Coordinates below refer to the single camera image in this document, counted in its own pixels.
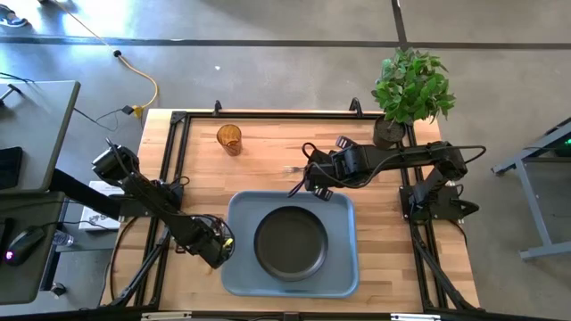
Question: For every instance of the black round plate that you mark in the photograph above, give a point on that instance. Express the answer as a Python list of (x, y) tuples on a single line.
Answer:
[(290, 243)]

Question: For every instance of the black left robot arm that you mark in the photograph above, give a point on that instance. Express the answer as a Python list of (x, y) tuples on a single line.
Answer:
[(151, 196)]

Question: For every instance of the black aluminium table frame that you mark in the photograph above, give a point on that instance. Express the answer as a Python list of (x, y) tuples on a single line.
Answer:
[(267, 115)]

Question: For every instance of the amber ribbed glass cup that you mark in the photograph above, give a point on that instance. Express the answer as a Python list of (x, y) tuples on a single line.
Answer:
[(229, 138)]

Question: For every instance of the black frame bracket hook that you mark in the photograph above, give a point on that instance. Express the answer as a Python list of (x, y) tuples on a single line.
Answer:
[(355, 107), (217, 107)]

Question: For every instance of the blue plastic tray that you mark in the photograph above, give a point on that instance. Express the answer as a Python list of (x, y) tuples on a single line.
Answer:
[(241, 276)]

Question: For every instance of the clear water bottle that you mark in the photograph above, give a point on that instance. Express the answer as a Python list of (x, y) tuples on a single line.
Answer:
[(63, 238)]

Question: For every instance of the black computer mouse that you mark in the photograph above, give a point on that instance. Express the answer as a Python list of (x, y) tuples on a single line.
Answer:
[(22, 245)]

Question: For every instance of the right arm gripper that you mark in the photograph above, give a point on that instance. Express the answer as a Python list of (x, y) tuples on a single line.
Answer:
[(334, 167)]

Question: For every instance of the grey office desk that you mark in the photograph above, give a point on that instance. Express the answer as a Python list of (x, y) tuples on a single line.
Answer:
[(40, 134)]

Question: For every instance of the person's shoe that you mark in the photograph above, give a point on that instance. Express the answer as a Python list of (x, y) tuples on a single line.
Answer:
[(11, 17)]

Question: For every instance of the green potted plant black pot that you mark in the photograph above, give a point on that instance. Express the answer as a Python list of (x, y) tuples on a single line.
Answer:
[(410, 89)]

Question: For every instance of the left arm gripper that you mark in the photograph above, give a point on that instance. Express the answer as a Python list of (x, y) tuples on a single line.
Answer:
[(214, 249)]

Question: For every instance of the grey metal side table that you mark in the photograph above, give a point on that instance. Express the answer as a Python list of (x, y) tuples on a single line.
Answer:
[(531, 196)]

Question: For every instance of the dark office desk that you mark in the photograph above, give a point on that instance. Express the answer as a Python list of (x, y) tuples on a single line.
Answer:
[(31, 276)]

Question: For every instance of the white paper booklet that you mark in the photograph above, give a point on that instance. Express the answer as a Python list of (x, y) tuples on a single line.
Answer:
[(96, 214)]

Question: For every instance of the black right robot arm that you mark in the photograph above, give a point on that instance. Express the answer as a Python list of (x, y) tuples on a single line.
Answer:
[(446, 160)]

